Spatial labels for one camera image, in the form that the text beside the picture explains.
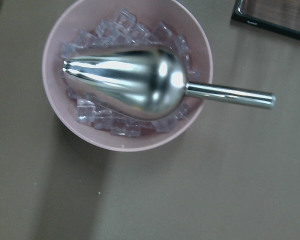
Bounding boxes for wine glass tray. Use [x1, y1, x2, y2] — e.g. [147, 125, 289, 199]
[231, 0, 300, 40]

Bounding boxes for clear ice cubes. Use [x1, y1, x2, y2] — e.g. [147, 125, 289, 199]
[60, 9, 201, 137]

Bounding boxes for pink bowl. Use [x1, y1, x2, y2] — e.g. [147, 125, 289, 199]
[42, 0, 213, 152]

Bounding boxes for metal ice scoop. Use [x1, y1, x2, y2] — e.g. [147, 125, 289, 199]
[62, 47, 276, 121]

